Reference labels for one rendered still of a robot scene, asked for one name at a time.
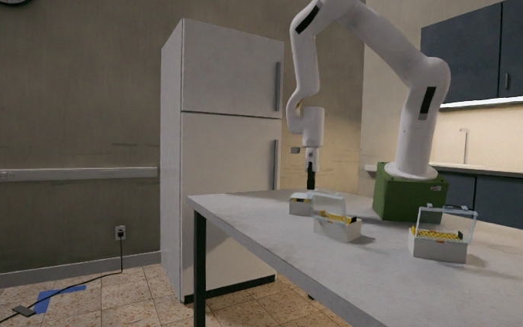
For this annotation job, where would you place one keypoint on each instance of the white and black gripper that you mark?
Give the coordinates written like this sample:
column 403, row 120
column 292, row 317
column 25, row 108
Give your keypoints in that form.
column 311, row 162

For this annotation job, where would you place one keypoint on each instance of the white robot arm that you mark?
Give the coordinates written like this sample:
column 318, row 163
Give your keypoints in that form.
column 429, row 79

